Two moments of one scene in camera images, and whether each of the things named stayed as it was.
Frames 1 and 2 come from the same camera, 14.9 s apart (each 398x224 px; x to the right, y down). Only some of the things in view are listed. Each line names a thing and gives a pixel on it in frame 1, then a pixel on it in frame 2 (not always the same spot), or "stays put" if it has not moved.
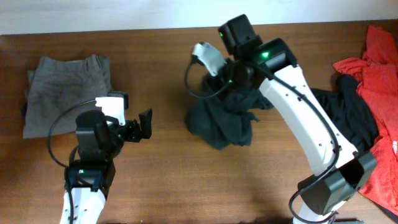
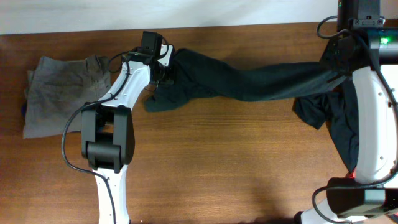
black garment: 349,113 stays put
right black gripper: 212,84 to 327,58
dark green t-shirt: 219,121 to 195,74
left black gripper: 134,134 to 170,75
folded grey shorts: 56,86 stays put
